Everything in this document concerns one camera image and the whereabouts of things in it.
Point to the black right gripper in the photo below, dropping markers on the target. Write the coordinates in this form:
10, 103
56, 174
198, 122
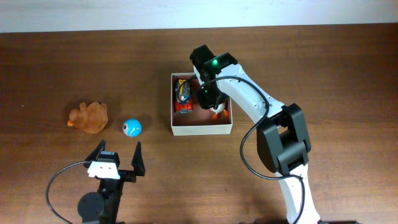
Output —
208, 101

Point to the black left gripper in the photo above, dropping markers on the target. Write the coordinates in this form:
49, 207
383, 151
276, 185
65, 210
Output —
126, 174

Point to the pink white duck toy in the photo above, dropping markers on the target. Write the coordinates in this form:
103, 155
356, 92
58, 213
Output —
219, 111

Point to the red grey toy truck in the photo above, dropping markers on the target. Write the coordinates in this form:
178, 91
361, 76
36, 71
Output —
183, 101

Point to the brown plush toy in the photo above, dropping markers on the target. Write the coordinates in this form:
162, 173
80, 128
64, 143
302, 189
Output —
90, 118

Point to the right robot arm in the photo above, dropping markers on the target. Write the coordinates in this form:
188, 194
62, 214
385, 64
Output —
283, 142

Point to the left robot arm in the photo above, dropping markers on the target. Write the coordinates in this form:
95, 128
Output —
102, 206

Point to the white cardboard box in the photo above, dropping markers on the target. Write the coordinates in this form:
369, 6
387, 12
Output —
199, 121

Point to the blue white ball toy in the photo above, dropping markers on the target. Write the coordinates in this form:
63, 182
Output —
132, 127

